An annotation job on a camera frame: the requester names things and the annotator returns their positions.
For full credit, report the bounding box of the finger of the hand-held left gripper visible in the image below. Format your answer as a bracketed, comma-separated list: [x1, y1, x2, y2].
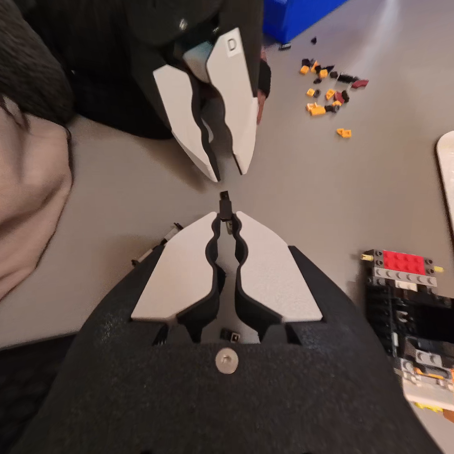
[206, 28, 259, 176]
[153, 65, 221, 183]

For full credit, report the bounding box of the person's left forearm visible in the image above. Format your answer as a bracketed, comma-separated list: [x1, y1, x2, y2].
[21, 0, 178, 139]

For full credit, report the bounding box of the long black brick plate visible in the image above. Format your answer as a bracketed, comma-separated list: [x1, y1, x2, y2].
[219, 191, 235, 235]

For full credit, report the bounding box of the white tray with parts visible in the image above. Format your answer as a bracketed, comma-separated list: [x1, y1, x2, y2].
[436, 131, 454, 242]

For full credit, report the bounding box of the beige sweatshirt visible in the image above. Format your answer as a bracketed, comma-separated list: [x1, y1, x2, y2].
[0, 96, 73, 302]

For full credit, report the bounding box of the orange grey black brick assembly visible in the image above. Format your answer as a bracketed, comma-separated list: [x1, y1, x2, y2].
[131, 223, 184, 266]

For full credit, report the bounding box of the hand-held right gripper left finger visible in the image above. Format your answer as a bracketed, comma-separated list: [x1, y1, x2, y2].
[131, 212, 218, 324]

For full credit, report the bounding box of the grey desk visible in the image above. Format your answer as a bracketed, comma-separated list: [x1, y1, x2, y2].
[0, 0, 454, 454]

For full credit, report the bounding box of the dark fleece jacket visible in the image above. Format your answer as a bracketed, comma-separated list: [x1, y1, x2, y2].
[0, 0, 75, 125]

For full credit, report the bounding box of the pile of small loose bricks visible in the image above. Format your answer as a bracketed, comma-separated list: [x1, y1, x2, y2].
[299, 58, 369, 117]

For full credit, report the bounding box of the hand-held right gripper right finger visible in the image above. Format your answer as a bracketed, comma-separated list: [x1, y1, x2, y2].
[235, 211, 323, 325]

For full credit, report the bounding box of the black toy car chassis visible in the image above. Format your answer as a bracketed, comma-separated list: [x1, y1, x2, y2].
[360, 248, 454, 423]

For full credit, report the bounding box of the blue plastic storage bin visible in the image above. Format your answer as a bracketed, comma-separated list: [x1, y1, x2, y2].
[262, 0, 350, 43]

